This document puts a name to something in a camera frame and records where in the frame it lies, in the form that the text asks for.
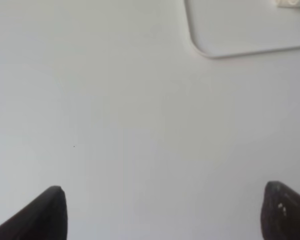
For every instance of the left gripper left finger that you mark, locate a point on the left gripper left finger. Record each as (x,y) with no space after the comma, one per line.
(44,218)

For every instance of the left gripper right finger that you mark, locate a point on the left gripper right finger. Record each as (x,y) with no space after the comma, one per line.
(280,212)

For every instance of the cream white terry towel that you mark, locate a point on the cream white terry towel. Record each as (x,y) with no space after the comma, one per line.
(288,3)

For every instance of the white rectangular plastic tray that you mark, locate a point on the white rectangular plastic tray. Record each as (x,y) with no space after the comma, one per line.
(231,28)

